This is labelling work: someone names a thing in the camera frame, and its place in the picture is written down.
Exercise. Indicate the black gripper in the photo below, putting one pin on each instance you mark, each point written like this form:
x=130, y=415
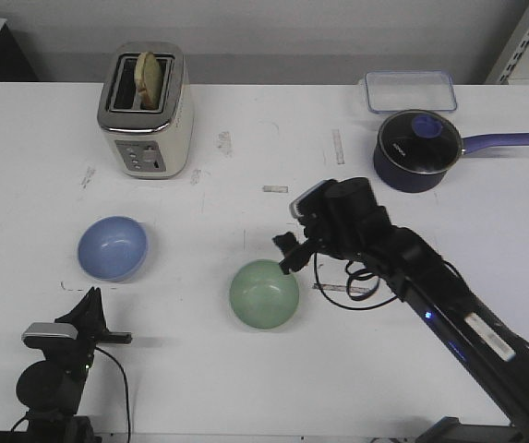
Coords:
x=90, y=332
x=345, y=224

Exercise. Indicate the green bowl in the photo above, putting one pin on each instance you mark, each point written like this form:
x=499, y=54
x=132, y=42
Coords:
x=261, y=296

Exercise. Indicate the blue bowl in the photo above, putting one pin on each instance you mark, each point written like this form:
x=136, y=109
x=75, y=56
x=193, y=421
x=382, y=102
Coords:
x=113, y=248

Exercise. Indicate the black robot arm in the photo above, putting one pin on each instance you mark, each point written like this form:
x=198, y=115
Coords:
x=52, y=388
x=496, y=357

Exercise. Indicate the dark blue saucepan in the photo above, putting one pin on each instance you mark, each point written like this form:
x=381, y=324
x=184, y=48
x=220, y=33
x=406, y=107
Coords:
x=397, y=178

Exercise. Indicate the glass pot lid blue knob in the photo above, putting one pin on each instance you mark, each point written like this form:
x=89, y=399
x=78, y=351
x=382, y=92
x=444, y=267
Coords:
x=420, y=141

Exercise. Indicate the clear plastic container blue rim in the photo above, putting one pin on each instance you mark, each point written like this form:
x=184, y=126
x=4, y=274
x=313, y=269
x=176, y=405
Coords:
x=392, y=91

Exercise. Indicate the cream and chrome toaster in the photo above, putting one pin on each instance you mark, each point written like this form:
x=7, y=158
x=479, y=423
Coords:
x=149, y=144

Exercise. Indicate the slice of toast bread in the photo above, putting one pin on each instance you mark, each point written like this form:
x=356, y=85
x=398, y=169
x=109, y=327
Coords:
x=148, y=80

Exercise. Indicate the white slotted metal shelf upright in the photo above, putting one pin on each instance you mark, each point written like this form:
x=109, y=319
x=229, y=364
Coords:
x=520, y=41

